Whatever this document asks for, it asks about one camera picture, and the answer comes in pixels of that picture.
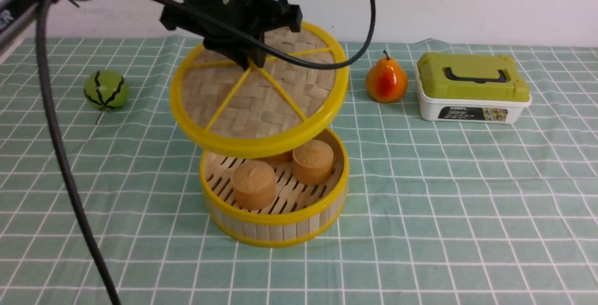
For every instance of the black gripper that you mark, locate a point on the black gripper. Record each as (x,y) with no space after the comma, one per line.
(252,17)

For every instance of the yellow bamboo steamer lid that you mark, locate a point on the yellow bamboo steamer lid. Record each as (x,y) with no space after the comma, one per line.
(254,112)

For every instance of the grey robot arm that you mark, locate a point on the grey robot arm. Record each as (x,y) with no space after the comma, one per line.
(17,14)

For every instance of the yellow bamboo steamer basket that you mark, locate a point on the yellow bamboo steamer basket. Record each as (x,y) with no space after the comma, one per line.
(298,213)

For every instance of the white box green lid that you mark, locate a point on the white box green lid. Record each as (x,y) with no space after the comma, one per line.
(466,87)

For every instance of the green toy watermelon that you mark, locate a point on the green toy watermelon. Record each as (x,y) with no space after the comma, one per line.
(107,91)

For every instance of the back brown toy bun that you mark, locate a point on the back brown toy bun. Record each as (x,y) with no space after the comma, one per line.
(279,158)

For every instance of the brown toy bun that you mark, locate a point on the brown toy bun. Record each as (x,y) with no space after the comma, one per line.
(313,163)
(254,185)
(279,158)

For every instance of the orange toy pear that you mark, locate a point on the orange toy pear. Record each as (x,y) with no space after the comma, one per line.
(386,81)

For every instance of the right brown toy bun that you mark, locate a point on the right brown toy bun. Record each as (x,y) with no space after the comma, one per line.
(313,163)

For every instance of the front brown toy bun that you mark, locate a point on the front brown toy bun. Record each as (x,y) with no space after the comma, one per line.
(254,185)

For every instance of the green checkered tablecloth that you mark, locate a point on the green checkered tablecloth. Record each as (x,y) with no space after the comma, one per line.
(438,213)

